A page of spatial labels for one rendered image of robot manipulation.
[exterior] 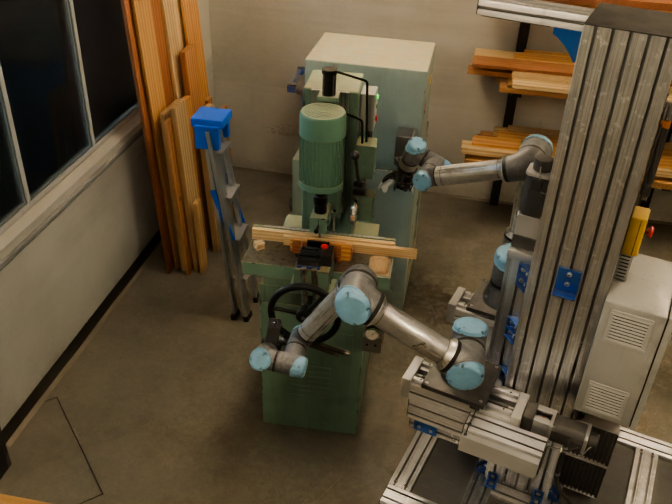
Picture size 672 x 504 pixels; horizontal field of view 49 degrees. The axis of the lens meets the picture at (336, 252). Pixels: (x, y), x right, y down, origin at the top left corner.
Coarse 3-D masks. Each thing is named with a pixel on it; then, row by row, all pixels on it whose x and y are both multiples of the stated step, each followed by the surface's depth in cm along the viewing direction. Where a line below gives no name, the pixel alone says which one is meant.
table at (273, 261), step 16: (256, 256) 298; (272, 256) 299; (288, 256) 299; (352, 256) 301; (368, 256) 301; (384, 256) 302; (256, 272) 297; (272, 272) 296; (288, 272) 295; (336, 272) 291; (384, 288) 292
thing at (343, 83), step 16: (320, 80) 295; (336, 80) 295; (352, 80) 296; (304, 96) 290; (352, 96) 287; (352, 112) 290; (352, 128) 294; (352, 144) 298; (352, 160) 302; (352, 176) 306; (304, 192) 313; (352, 192) 310; (304, 208) 318; (304, 224) 322; (336, 224) 320
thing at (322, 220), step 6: (330, 204) 302; (312, 210) 298; (330, 210) 300; (312, 216) 293; (318, 216) 294; (324, 216) 294; (330, 216) 303; (312, 222) 294; (318, 222) 293; (324, 222) 293; (312, 228) 295; (324, 228) 294
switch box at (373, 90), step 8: (376, 88) 301; (368, 96) 295; (376, 96) 299; (360, 104) 298; (368, 104) 297; (360, 112) 300; (368, 112) 299; (368, 120) 301; (360, 128) 303; (368, 128) 303
